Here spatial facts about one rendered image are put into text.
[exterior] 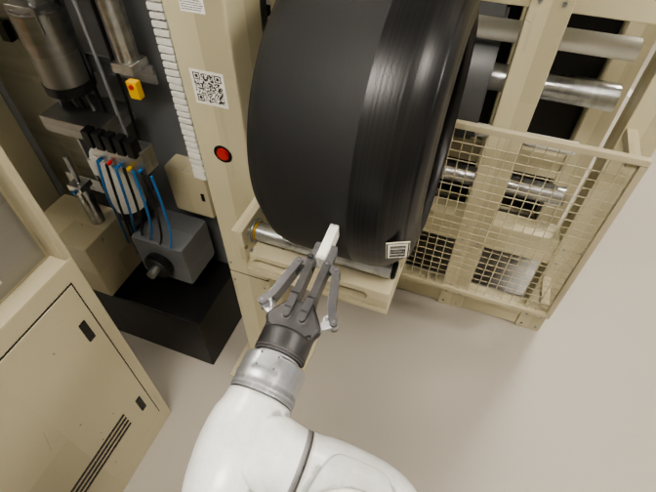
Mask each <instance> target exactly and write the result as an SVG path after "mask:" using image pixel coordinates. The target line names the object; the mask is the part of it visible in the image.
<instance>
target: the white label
mask: <svg viewBox="0 0 656 492"><path fill-rule="evenodd" d="M409 249H410V241H403V242H389V243H386V259H398V258H408V256H409Z"/></svg>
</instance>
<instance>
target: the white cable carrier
mask: <svg viewBox="0 0 656 492"><path fill-rule="evenodd" d="M158 2H162V0H149V1H146V2H145V3H146V6H147V8H148V9H149V10H152V11H149V15H150V17H151V18H153V19H155V20H152V21H151V23H152V26H154V27H157V28H154V29H153V31H154V34H155V35H157V37H155V38H156V42H157V44H159V45H158V49H159V52H161V59H162V60H165V61H163V65H164V67H166V68H165V73H166V75H167V81H168V82H170V84H169V86H170V89H172V91H171V94H172V96H173V102H174V103H175V104H174V106H175V109H177V114H178V116H179V121H180V122H181V123H180V126H181V128H182V133H183V135H184V139H185V145H186V150H187V151H188V157H189V161H190V162H191V167H192V168H193V169H192V171H193V173H194V174H193V175H194V177H195V178H196V179H200V180H204V181H207V177H206V173H205V170H204V165H203V161H202V157H201V153H200V149H199V145H198V142H197V138H196V134H195V130H194V126H193V125H192V124H193V122H192V119H191V114H190V111H189V107H188V103H187V99H186V95H185V88H184V84H183V80H182V77H181V73H180V69H179V65H178V61H177V57H176V53H175V49H174V45H173V42H172V38H171V34H170V30H169V26H168V23H167V21H164V20H166V15H165V12H164V7H163V3H158ZM161 12H164V13H161ZM167 29H168V30H167Z"/></svg>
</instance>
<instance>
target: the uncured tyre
mask: <svg viewBox="0 0 656 492"><path fill-rule="evenodd" d="M479 6H480V0H276V1H275V3H274V5H273V8H272V10H271V12H270V15H269V17H268V20H267V23H266V27H265V30H264V34H263V37H262V40H261V44H260V47H259V51H258V54H257V59H256V63H255V68H254V73H253V78H252V84H251V91H250V99H249V107H248V120H247V156H248V166H249V174H250V179H251V184H252V188H253V191H254V194H255V196H256V199H257V201H258V203H259V205H260V207H261V209H262V211H263V212H264V214H265V216H266V219H267V221H268V223H269V224H270V226H271V227H272V229H273V230H274V231H275V232H276V233H277V234H279V235H280V236H282V237H283V238H285V239H287V240H288V241H290V242H291V243H293V244H296V245H300V246H303V247H307V248H309V249H313V247H314V245H315V243H316V242H317V241H318V242H321V243H322V241H323V239H324V236H325V234H326V232H327V230H328V228H329V225H330V224H333V225H337V226H339V232H340V236H339V239H338V241H337V243H336V247H338V256H337V257H341V258H344V259H348V260H351V261H355V262H358V263H362V264H365V265H368V266H380V267H387V266H389V265H391V264H393V263H395V262H397V261H399V260H401V259H403V258H398V259H386V243H389V242H403V241H410V249H409V255H410V254H411V253H412V251H413V249H414V247H415V245H416V243H417V241H418V239H419V237H420V235H421V233H422V231H423V228H424V226H425V224H426V221H427V219H428V216H429V213H430V210H431V205H432V202H433V200H434V197H435V193H436V190H437V187H438V184H439V180H440V177H441V173H442V170H443V167H444V163H445V160H446V156H447V152H448V149H449V145H450V143H451V139H452V135H453V132H454V128H455V124H456V120H457V116H458V113H459V109H460V105H461V101H462V97H463V93H464V90H465V86H466V82H467V77H468V73H469V69H470V65H471V60H472V52H473V47H474V43H475V38H476V33H477V27H478V18H479Z"/></svg>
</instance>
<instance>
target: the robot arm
mask: <svg viewBox="0 0 656 492"><path fill-rule="evenodd" d="M339 236H340V232H339V226H338V225H333V224H330V225H329V228H328V230H327V232H326V234H325V236H324V239H323V241H322V243H321V242H318V241H317V242H316V243H315V245H314V247H313V249H312V251H311V253H310V254H308V255H307V258H302V257H297V258H296V259H295V260H294V261H293V262H292V264H290V265H289V266H288V268H287V269H286V270H285V271H284V272H283V274H282V275H281V276H280V277H279V278H278V280H277V281H276V282H275V283H274V285H273V286H272V287H271V288H270V289H269V291H267V292H265V293H264V294H262V295H261V296H260V297H259V298H258V301H259V304H260V306H261V309H264V310H265V312H266V324H265V326H264V328H263V330H262V332H261V334H260V336H259V339H258V340H257V342H256V344H255V348H250V349H248V350H247V351H246V353H245V355H244V357H243V359H242V361H241V363H240V365H239V367H238V369H237V371H236V373H235V375H234V377H233V378H232V380H231V384H230V386H229V387H228V389H227V391H226V392H225V394H224V396H223V397H222V398H221V399H220V400H219V401H218V402H217V403H216V405H215V406H214V408H213V409H212V411H211V413H210V414H209V416H208V418H207V420H206V422H205V424H204V426H203V428H202V430H201V432H200V434H199V435H198V438H197V440H196V442H195V445H194V447H193V451H192V454H191V457H190V460H189V463H188V466H187V469H186V472H185V476H184V482H183V487H182V492H417V491H416V489H415V488H414V486H413V485H412V484H411V482H410V481H409V480H408V479H407V478H406V477H405V476H404V475H403V474H402V473H401V472H400V471H398V470H397V469H396V468H394V467H393V466H391V465H390V464H389V463H387V462H385V461H384V460H382V459H380V458H378V457H376V456H375V455H373V454H371V453H369V452H367V451H365V450H363V449H361V448H358V447H356V446H354V445H352V444H349V443H347V442H345V441H342V440H340V439H338V438H335V437H331V436H327V435H323V434H320V433H318V432H315V431H312V430H309V429H307V428H305V427H304V426H302V425H300V424H299V423H297V422H296V421H294V420H293V419H292V418H290V417H289V416H290V414H291V411H292V409H293V408H294V405H295V404H294V403H295V401H296V398H297V396H298V393H299V391H300V388H301V386H302V383H303V381H304V378H305V373H304V371H303V370H302V368H303V367H304V366H305V363H306V361H307V358H308V354H309V352H310V349H311V347H312V345H313V343H314V341H315V340H316V339H317V338H319V336H320V334H321V333H323V332H327V331H331V332H333V333H336V332H337V331H338V330H339V327H338V319H337V315H336V312H337V304H338V297H339V289H340V280H341V274H340V269H339V268H338V267H336V266H334V262H335V261H336V258H337V256H338V247H336V243H337V241H338V239H339ZM316 267H321V269H320V271H319V273H318V274H317V277H316V279H315V281H314V283H313V286H312V288H311V290H310V292H309V295H308V296H307V298H306V300H305V302H302V298H303V296H304V294H305V291H306V289H307V287H308V284H309V282H310V280H311V278H312V275H313V273H314V271H315V268H316ZM299 274H300V276H299V278H298V280H297V283H296V285H295V287H294V289H293V291H291V293H290V295H289V298H288V300H286V301H285V302H283V303H281V304H280V305H278V306H276V307H275V305H276V302H277V301H278V300H279V299H280V298H281V297H282V295H283V294H284V293H285V292H286V290H287V289H288V288H289V287H290V285H291V284H292V283H293V282H294V280H295V279H296V278H297V277H298V275H299ZM329 276H331V283H330V291H329V298H328V306H327V315H325V316H324V317H323V321H322V323H321V324H319V321H318V317H317V314H316V307H317V304H318V302H319V299H320V297H321V295H322V292H323V290H324V288H325V285H326V283H327V281H328V278H329Z"/></svg>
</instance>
